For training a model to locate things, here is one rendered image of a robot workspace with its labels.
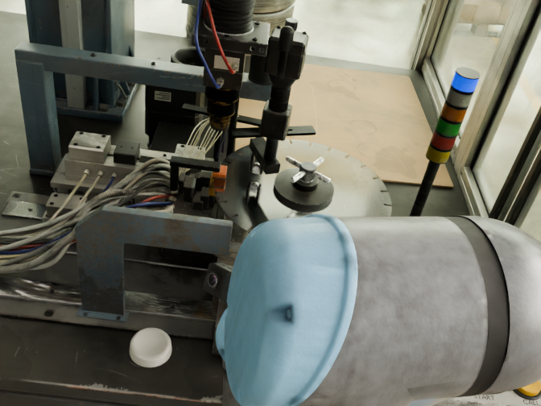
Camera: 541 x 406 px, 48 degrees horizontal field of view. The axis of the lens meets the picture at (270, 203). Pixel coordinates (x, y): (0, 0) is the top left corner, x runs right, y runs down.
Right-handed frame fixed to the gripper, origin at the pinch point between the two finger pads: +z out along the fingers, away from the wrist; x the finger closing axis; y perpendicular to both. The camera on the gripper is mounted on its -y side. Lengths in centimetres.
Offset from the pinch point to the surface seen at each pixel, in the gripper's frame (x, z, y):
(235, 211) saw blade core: 8.9, 2.2, -9.2
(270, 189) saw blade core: 13.6, 9.2, -5.3
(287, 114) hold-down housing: 26.7, -3.1, -4.1
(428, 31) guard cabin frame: 71, 106, 20
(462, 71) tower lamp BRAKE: 43, 16, 23
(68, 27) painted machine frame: 36, 36, -64
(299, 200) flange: 13.2, 6.9, 0.7
